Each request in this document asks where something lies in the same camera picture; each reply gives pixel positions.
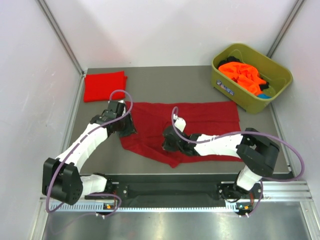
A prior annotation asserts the dark red t-shirt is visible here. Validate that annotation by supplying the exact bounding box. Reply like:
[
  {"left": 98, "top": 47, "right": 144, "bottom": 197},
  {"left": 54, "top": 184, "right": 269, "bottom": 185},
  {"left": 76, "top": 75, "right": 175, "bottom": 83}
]
[{"left": 120, "top": 101, "right": 240, "bottom": 168}]

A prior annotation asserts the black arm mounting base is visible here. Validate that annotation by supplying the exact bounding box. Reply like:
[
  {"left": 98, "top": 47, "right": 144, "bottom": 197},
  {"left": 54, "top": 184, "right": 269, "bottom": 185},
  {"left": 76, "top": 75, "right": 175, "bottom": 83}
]
[{"left": 95, "top": 174, "right": 262, "bottom": 209}]

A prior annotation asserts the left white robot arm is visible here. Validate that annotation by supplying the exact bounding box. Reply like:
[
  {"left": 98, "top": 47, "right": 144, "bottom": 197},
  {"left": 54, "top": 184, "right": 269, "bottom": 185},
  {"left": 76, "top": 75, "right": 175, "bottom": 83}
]
[{"left": 42, "top": 100, "right": 137, "bottom": 205}]

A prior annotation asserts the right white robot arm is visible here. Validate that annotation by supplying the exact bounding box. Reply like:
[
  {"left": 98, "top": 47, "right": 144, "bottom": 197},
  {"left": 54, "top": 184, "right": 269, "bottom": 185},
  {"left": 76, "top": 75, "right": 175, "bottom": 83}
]
[{"left": 162, "top": 126, "right": 280, "bottom": 202}]

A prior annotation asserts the folded bright red t-shirt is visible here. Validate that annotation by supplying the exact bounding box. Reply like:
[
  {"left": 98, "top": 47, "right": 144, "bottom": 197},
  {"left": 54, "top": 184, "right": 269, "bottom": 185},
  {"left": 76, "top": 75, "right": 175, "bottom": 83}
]
[{"left": 83, "top": 71, "right": 128, "bottom": 103}]

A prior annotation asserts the orange t-shirt in bin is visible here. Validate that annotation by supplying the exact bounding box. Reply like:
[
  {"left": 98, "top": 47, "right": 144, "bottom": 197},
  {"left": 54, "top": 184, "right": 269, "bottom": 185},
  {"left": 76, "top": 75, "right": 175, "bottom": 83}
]
[{"left": 218, "top": 61, "right": 269, "bottom": 96}]

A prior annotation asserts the black garment in bin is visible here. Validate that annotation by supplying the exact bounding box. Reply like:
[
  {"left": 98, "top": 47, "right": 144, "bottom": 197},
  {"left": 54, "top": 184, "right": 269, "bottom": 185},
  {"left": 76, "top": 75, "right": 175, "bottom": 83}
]
[{"left": 217, "top": 56, "right": 242, "bottom": 68}]

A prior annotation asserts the blue garment in bin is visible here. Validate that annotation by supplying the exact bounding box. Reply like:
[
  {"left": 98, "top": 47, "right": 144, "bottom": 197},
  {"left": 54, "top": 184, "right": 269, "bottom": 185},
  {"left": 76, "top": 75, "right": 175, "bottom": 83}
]
[{"left": 257, "top": 93, "right": 272, "bottom": 100}]

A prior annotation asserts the olive green plastic bin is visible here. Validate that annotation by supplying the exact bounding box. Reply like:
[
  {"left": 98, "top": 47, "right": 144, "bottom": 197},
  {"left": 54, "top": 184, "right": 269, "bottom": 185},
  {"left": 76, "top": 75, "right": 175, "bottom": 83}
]
[{"left": 211, "top": 43, "right": 293, "bottom": 114}]

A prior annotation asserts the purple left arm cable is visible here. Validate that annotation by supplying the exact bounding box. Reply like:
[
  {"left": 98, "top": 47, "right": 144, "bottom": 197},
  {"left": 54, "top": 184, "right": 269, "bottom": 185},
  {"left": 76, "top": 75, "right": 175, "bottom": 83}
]
[{"left": 45, "top": 89, "right": 134, "bottom": 220}]

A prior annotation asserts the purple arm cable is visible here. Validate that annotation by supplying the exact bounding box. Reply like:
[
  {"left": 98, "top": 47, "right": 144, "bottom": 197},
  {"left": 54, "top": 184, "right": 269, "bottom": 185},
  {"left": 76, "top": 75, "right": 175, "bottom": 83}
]
[
  {"left": 170, "top": 106, "right": 306, "bottom": 218},
  {"left": 45, "top": 89, "right": 134, "bottom": 220}
]

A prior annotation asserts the slotted grey cable duct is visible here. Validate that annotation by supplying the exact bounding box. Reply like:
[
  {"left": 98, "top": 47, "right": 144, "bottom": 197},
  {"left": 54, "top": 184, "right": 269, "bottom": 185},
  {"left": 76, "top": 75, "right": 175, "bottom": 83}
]
[{"left": 56, "top": 200, "right": 239, "bottom": 213}]

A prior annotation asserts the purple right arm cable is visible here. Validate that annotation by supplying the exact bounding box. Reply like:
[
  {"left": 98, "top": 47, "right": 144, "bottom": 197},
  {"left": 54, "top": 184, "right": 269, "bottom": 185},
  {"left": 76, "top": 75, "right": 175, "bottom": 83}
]
[{"left": 170, "top": 106, "right": 306, "bottom": 218}]

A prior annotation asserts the left aluminium frame post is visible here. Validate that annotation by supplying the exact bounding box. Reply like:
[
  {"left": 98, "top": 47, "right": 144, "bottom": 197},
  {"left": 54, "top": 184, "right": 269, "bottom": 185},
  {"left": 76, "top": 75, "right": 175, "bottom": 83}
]
[{"left": 36, "top": 0, "right": 85, "bottom": 76}]

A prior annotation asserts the aluminium frame post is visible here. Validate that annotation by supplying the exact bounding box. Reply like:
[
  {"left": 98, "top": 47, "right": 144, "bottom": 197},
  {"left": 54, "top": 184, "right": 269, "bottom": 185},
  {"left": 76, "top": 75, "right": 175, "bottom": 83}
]
[
  {"left": 36, "top": 0, "right": 85, "bottom": 76},
  {"left": 266, "top": 0, "right": 306, "bottom": 59}
]

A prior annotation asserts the right aluminium frame post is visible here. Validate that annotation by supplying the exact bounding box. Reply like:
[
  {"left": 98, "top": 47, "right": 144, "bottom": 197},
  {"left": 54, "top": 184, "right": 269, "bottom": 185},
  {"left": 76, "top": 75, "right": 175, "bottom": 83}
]
[{"left": 266, "top": 0, "right": 306, "bottom": 59}]

